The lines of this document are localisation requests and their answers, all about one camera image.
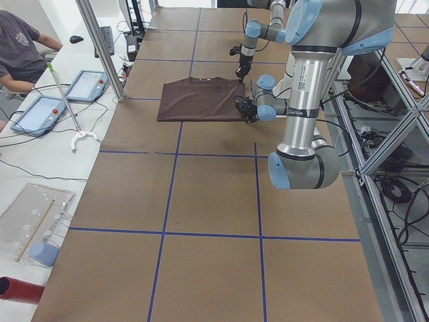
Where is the far teach pendant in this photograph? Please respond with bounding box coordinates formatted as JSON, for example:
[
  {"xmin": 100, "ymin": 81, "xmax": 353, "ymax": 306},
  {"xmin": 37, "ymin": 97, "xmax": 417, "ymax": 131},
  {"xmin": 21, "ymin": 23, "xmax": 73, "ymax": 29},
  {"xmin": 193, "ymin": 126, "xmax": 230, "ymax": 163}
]
[{"xmin": 65, "ymin": 70, "xmax": 109, "ymax": 103}]

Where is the blue tape line crosswise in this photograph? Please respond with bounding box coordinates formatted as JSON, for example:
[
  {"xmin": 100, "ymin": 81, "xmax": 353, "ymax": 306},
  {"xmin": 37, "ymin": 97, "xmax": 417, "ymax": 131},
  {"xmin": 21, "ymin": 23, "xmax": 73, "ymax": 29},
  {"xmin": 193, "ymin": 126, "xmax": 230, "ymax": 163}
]
[{"xmin": 69, "ymin": 227, "xmax": 361, "ymax": 243}]

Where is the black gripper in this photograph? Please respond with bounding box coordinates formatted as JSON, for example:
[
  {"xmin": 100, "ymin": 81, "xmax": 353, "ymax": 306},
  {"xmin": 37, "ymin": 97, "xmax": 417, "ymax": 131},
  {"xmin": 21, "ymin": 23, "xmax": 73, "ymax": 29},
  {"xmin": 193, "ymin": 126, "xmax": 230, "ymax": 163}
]
[
  {"xmin": 235, "ymin": 103, "xmax": 258, "ymax": 122},
  {"xmin": 235, "ymin": 54, "xmax": 253, "ymax": 81}
]

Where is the teach pendant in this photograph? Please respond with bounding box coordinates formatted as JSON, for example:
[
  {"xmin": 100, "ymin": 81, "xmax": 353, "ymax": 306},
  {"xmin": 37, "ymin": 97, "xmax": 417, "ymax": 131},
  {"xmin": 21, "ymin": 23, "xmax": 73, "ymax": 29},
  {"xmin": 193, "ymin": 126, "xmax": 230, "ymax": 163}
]
[
  {"xmin": 10, "ymin": 95, "xmax": 66, "ymax": 137},
  {"xmin": 65, "ymin": 70, "xmax": 109, "ymax": 103}
]

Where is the black computer mouse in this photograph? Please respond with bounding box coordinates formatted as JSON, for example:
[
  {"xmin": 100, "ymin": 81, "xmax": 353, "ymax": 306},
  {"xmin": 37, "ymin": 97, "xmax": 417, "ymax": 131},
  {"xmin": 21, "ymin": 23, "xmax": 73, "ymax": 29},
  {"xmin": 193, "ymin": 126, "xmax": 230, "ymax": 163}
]
[{"xmin": 69, "ymin": 35, "xmax": 84, "ymax": 44}]

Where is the blue plastic cup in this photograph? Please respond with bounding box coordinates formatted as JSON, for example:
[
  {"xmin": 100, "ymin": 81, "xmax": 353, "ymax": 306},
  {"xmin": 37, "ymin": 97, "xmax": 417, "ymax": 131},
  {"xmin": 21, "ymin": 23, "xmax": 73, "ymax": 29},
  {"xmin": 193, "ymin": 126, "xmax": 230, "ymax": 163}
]
[{"xmin": 30, "ymin": 242, "xmax": 60, "ymax": 267}]

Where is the dark brown t-shirt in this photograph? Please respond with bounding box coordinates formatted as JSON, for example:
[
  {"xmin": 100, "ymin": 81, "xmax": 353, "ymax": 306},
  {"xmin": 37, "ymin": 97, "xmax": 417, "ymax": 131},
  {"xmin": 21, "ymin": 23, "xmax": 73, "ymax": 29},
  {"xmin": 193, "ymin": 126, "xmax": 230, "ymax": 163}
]
[{"xmin": 157, "ymin": 77, "xmax": 245, "ymax": 122}]

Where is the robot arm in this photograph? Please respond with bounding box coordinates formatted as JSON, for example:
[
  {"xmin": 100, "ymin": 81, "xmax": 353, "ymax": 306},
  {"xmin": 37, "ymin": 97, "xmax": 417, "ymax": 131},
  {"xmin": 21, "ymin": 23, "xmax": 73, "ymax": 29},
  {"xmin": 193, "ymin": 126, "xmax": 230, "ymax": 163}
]
[
  {"xmin": 230, "ymin": 0, "xmax": 290, "ymax": 83},
  {"xmin": 231, "ymin": 1, "xmax": 396, "ymax": 189}
]

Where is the aluminium frame cage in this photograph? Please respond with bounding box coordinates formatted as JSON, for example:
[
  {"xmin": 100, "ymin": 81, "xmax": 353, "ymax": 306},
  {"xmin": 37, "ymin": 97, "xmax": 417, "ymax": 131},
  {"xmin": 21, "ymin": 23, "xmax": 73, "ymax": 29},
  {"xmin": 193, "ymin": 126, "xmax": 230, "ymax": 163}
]
[{"xmin": 326, "ymin": 42, "xmax": 428, "ymax": 321}]

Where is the red cylinder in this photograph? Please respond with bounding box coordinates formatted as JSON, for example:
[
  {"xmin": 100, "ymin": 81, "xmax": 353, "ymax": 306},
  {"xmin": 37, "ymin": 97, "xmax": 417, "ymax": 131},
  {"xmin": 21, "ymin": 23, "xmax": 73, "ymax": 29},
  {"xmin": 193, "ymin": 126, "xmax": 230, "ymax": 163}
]
[{"xmin": 1, "ymin": 276, "xmax": 45, "ymax": 305}]

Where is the seated person grey shirt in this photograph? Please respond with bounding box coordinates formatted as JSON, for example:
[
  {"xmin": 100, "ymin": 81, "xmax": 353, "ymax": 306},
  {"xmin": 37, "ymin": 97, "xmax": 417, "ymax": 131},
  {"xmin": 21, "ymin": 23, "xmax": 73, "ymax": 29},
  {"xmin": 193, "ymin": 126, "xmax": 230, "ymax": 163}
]
[{"xmin": 1, "ymin": 10, "xmax": 62, "ymax": 93}]

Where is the wooden stick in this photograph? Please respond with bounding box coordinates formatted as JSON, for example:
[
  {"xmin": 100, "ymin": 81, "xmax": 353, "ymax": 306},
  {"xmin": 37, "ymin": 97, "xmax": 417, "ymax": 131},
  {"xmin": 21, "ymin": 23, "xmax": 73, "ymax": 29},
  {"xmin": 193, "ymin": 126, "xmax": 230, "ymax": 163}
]
[{"xmin": 15, "ymin": 199, "xmax": 55, "ymax": 262}]

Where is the clear plastic bag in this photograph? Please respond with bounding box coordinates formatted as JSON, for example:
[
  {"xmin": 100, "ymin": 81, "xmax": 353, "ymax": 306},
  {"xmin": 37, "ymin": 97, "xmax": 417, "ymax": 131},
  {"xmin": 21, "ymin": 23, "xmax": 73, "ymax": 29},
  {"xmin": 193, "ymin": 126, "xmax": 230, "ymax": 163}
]
[{"xmin": 1, "ymin": 183, "xmax": 75, "ymax": 262}]

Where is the aluminium frame post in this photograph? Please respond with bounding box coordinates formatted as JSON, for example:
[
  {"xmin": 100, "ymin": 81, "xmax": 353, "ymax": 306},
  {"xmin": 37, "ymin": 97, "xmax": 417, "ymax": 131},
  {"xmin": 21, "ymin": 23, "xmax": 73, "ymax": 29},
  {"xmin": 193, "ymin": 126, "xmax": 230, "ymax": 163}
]
[{"xmin": 76, "ymin": 0, "xmax": 125, "ymax": 102}]

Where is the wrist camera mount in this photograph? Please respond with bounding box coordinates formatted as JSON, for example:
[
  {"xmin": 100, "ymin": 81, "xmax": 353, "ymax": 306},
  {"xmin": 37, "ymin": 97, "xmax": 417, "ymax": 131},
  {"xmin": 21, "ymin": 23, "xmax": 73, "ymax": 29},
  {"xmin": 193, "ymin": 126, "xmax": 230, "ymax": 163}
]
[{"xmin": 229, "ymin": 44, "xmax": 242, "ymax": 56}]

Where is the near teach pendant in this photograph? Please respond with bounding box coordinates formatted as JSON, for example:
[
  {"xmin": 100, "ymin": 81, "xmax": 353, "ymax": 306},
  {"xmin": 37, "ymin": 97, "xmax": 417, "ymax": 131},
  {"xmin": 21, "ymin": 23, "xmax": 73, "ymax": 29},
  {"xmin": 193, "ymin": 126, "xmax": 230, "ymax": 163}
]
[{"xmin": 10, "ymin": 95, "xmax": 66, "ymax": 137}]

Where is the black keyboard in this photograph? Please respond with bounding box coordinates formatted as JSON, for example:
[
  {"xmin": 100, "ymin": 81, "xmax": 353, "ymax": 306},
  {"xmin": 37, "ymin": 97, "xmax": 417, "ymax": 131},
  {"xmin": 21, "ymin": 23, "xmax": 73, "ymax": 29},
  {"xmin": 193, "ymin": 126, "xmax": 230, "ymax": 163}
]
[{"xmin": 100, "ymin": 26, "xmax": 115, "ymax": 56}]

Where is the reacher grabber stick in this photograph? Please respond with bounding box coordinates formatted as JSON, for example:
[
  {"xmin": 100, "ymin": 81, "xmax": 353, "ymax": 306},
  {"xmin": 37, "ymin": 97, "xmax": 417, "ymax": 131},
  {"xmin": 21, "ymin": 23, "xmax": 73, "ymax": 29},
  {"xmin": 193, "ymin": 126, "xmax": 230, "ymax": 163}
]
[{"xmin": 46, "ymin": 62, "xmax": 99, "ymax": 153}]

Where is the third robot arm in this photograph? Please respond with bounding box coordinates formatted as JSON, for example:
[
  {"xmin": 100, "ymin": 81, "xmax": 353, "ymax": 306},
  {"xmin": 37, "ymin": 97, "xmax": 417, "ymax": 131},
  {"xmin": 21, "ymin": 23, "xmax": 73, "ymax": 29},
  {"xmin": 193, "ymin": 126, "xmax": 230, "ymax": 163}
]
[{"xmin": 397, "ymin": 46, "xmax": 428, "ymax": 81}]

